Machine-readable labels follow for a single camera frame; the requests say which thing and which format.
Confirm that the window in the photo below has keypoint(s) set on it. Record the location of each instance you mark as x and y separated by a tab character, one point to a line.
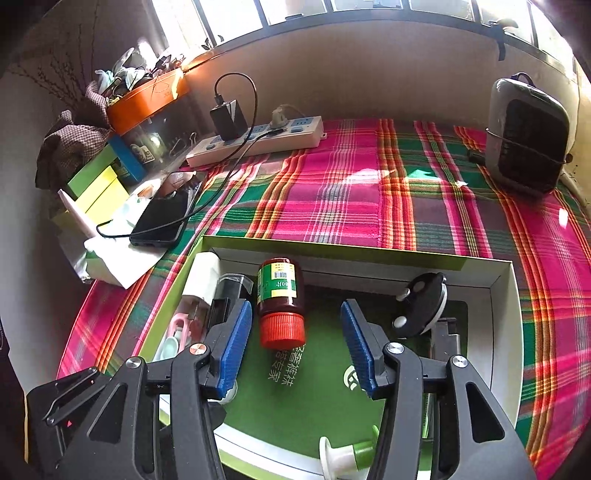
369	9

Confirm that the green cardboard box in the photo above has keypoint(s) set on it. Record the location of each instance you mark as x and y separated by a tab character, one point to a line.
314	378

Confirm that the pink plastic clip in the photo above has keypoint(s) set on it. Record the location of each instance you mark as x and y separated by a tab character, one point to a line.
178	326

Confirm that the amber bottle with red cap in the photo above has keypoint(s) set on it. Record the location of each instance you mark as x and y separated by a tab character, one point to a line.
279	300

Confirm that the green and yellow box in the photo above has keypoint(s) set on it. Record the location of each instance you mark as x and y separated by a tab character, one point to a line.
99	187

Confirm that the green and white spool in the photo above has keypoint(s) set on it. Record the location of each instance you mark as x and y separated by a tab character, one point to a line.
346	454

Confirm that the black round suction disc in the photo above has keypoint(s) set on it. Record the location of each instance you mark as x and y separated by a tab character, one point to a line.
422	302

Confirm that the plaid blanket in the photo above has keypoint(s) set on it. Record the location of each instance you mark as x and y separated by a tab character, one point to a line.
438	221

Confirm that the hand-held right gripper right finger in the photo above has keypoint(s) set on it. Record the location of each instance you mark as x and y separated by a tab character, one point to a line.
359	350

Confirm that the glossy dark tablet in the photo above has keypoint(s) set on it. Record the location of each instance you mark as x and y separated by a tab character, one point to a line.
184	181

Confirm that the brown checked cloth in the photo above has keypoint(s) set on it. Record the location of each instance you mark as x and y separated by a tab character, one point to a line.
69	145

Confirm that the small white bottle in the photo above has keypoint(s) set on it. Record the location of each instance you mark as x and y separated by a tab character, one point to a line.
168	348

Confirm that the white power strip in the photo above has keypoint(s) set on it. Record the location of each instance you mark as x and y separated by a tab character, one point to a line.
254	138

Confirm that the blue small box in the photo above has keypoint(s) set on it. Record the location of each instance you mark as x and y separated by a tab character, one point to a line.
129	158

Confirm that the black charger adapter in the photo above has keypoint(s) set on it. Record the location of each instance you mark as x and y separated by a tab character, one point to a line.
228	118

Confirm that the orange storage box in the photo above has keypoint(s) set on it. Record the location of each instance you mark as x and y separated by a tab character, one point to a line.
147	99

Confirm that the grey space heater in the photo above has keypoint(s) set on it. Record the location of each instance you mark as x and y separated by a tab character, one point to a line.
528	138

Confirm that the white tube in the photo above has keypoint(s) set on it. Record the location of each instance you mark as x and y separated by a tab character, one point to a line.
74	213

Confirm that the metal binder clip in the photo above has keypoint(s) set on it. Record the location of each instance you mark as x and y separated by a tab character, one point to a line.
184	141

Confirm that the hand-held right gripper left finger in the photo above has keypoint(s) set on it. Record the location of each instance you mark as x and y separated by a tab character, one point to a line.
233	350

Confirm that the black smartphone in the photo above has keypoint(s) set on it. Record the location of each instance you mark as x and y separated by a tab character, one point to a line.
161	221

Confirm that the tissue pack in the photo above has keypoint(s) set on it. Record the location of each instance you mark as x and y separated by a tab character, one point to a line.
115	261

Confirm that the black rectangular case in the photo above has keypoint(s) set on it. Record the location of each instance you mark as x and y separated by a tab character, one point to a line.
228	295

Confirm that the white charger plug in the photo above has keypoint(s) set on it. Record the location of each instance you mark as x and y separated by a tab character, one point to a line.
202	277

